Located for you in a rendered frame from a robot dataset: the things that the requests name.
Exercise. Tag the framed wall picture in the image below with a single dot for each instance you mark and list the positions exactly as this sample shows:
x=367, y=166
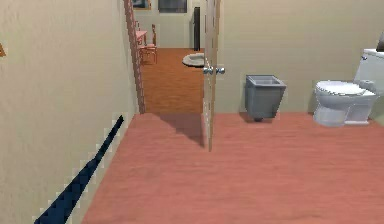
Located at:
x=141, y=3

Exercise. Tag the beige room door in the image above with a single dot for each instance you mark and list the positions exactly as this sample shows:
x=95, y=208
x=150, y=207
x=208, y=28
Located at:
x=209, y=40

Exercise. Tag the brown wooden door frame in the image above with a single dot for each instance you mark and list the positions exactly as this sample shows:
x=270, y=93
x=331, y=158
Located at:
x=134, y=56

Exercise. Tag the orange wall fixture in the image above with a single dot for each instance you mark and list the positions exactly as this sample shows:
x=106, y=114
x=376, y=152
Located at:
x=2, y=50

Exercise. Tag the dark framed window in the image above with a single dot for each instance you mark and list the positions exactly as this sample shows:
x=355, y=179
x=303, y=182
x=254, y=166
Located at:
x=172, y=5

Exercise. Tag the white toilet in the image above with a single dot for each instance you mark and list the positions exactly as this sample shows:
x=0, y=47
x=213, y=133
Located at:
x=346, y=96

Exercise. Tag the pink wooden table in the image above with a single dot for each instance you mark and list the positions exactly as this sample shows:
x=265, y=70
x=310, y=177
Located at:
x=140, y=34

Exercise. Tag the dark object on toilet tank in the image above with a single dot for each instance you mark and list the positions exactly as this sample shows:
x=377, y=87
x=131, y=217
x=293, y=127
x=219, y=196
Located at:
x=381, y=43

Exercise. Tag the pink wooden chair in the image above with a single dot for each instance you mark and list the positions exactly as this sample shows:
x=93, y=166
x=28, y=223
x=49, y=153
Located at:
x=149, y=48

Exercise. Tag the grey waste bin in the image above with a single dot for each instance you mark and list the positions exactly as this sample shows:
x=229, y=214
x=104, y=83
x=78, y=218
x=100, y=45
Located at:
x=263, y=96

